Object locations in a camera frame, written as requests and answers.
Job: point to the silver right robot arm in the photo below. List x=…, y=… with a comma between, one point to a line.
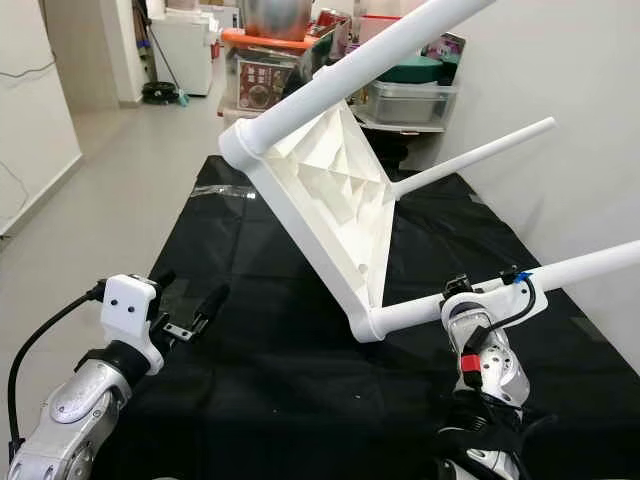
x=495, y=380

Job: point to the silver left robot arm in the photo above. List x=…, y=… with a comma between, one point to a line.
x=80, y=400

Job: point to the crumpled clear plastic bag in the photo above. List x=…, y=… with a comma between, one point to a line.
x=175, y=300

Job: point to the clear plastic film strip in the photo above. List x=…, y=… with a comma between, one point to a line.
x=222, y=191

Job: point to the black plastic table cover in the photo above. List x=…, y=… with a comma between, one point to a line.
x=260, y=400

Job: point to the black wooden stool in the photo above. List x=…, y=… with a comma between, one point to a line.
x=400, y=150

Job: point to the black round wok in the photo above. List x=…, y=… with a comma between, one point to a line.
x=400, y=128

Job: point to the mop with green head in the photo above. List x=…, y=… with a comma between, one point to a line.
x=183, y=98

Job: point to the black round robot vacuum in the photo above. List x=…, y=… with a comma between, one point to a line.
x=160, y=92

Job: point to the clear plastic container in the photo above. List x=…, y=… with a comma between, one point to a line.
x=410, y=103

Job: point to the brown printed carton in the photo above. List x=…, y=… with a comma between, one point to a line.
x=265, y=85

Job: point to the white chest freezer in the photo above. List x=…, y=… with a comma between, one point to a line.
x=185, y=55

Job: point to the dark printed flat box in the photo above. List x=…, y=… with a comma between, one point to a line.
x=448, y=50

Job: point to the black plastic bag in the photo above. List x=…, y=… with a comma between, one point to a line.
x=310, y=65

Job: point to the orange plastic tray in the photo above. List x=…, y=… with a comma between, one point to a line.
x=265, y=40

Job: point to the large silver metal pot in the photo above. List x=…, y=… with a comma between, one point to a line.
x=275, y=18

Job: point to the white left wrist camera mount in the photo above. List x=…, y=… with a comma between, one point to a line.
x=128, y=305

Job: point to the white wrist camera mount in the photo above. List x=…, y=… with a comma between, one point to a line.
x=128, y=305
x=500, y=300

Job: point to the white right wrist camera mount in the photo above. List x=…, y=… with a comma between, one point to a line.
x=500, y=300

